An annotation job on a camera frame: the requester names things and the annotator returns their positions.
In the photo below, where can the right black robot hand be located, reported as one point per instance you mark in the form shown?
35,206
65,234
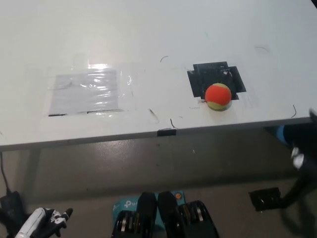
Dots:
297,158

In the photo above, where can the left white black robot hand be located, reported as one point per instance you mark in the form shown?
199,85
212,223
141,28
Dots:
37,220

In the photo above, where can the orange yellow-green tennis ball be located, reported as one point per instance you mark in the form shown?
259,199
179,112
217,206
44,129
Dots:
218,95

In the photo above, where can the black power adapter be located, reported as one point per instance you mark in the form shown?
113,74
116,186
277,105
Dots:
11,203

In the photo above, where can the teal tp-link box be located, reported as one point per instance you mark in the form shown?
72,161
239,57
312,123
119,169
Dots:
123,204

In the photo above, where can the black tape patch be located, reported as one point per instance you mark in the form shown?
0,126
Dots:
210,74

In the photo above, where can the small black tape strip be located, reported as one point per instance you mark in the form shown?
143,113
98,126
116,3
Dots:
166,133

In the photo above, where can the clear plastic sheet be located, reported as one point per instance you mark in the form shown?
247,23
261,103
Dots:
84,91

